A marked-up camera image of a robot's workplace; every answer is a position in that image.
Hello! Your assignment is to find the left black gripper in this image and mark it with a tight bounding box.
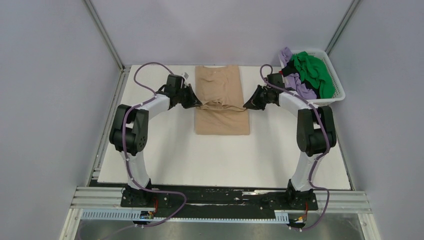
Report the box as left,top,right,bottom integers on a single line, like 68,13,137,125
175,84,202,109

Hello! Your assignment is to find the beige t shirt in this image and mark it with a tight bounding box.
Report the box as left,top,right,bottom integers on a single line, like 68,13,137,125
194,65,251,136

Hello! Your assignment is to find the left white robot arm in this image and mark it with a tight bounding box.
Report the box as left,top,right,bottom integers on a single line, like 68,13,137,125
109,74,202,208

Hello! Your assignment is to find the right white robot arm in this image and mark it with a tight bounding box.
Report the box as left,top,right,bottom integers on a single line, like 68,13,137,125
244,73,337,209

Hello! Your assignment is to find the lavender t shirt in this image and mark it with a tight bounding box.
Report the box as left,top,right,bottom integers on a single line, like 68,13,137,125
278,47,318,100

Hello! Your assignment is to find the black garment in basket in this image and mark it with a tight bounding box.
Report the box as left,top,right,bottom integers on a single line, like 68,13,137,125
280,60,321,100

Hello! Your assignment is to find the green t shirt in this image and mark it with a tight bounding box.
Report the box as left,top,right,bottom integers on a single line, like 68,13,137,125
291,51,336,99

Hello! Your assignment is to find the white plastic laundry basket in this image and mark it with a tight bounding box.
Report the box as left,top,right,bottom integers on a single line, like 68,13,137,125
278,47,346,106

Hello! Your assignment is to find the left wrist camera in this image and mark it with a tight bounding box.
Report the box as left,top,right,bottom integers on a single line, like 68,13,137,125
181,72,189,82

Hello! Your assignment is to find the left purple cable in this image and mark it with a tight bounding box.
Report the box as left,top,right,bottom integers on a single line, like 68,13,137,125
112,61,188,233

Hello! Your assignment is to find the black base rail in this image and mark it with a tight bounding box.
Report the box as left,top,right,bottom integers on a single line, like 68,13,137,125
123,185,318,219

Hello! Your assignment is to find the white slotted cable duct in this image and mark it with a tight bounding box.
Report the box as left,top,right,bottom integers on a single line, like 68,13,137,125
80,209,290,224

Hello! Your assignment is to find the right corner metal post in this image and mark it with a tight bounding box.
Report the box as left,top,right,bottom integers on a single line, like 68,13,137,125
325,0,362,56

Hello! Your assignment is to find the corner metal post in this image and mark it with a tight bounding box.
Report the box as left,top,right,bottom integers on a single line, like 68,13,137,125
325,0,362,56
82,0,125,72

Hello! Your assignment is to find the left corner metal post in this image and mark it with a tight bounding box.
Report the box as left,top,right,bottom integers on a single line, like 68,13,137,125
82,0,125,72

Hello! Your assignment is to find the aluminium frame rail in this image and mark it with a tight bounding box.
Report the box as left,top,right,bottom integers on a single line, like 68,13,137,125
70,187,372,214

